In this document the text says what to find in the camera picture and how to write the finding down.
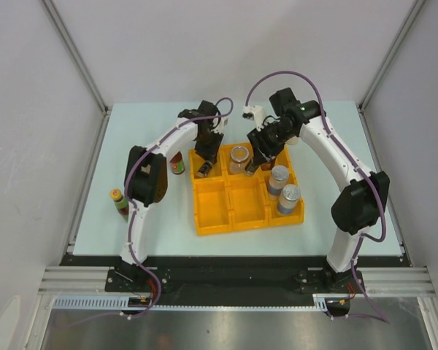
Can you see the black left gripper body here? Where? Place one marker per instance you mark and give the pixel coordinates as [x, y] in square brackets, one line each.
[206, 145]

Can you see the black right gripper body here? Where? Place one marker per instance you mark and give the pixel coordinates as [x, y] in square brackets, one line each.
[272, 137]

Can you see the small black-lid spice jar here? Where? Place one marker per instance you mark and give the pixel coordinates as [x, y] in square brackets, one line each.
[204, 170]

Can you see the black-cap squeeze bottle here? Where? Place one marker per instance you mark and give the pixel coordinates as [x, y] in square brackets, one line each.
[293, 140]

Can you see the clear flask-shaped glass jar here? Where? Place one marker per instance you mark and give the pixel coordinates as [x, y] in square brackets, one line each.
[238, 158]

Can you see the blue-label pearl jar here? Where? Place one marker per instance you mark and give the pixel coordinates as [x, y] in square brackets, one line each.
[289, 197]
[278, 179]

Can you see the tall red sauce bottle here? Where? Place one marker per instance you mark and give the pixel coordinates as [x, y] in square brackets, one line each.
[177, 165]

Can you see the green-label sauce bottle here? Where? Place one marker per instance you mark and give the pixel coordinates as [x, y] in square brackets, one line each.
[120, 202]

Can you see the dark spice shaker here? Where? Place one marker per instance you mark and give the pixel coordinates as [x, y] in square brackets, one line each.
[250, 168]

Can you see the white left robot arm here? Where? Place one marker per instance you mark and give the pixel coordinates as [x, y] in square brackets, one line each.
[146, 179]

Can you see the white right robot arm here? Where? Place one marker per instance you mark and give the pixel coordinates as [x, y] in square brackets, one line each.
[363, 193]

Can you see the yellow six-compartment tray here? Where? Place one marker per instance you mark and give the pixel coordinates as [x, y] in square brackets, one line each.
[225, 202]

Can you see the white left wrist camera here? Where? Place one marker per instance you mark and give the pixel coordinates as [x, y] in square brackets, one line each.
[219, 124]

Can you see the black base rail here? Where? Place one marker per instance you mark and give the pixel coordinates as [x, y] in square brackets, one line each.
[231, 279]

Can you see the white slotted cable duct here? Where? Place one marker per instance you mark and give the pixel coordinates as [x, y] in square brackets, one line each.
[309, 303]

